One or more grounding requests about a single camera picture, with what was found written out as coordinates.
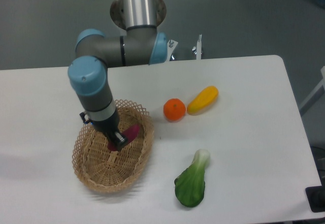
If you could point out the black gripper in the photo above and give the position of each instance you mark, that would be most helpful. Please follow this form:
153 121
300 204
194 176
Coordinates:
107 126

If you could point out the purple sweet potato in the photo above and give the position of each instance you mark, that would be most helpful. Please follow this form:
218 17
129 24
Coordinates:
117 140

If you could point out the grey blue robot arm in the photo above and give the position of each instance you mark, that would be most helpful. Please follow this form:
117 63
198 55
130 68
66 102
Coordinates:
95 54

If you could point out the woven wicker basket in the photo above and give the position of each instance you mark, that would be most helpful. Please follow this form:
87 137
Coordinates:
104 168

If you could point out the orange tangerine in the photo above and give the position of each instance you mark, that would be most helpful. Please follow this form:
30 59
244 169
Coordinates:
174 109

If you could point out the green bok choy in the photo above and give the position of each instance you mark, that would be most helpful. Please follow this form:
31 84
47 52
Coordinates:
190 184

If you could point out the yellow mango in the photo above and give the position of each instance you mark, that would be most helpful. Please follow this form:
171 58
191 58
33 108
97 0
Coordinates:
203 100

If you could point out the black box at edge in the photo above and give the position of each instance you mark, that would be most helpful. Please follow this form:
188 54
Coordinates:
315 196

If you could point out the white table leg frame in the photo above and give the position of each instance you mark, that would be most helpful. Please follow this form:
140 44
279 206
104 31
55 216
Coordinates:
314 95

